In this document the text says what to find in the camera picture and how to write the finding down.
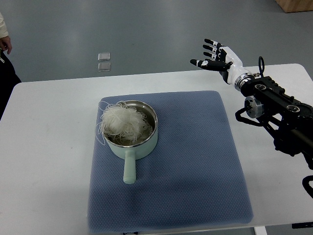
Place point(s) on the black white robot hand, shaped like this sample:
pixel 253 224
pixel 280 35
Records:
pixel 222 59

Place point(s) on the white vermicelli bundle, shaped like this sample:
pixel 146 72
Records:
pixel 123 124

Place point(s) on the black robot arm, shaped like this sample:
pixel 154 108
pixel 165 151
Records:
pixel 287 120

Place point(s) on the mint green steel pot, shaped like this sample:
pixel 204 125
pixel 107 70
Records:
pixel 135 152

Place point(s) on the wooden box corner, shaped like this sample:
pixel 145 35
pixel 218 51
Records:
pixel 293 6

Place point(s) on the lower metal floor plate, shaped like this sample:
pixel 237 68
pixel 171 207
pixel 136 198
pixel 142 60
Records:
pixel 104 66

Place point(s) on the metal floor plate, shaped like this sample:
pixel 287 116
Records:
pixel 104 66
pixel 104 56

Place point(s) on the blue textured mat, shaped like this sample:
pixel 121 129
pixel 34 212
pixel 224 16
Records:
pixel 193 177

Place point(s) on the upper metal floor plate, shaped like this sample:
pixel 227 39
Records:
pixel 104 56

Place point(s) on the person in cream jacket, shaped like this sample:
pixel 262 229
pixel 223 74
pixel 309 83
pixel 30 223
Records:
pixel 8 76

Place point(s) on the black table bracket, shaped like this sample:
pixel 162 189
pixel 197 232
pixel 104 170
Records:
pixel 302 225

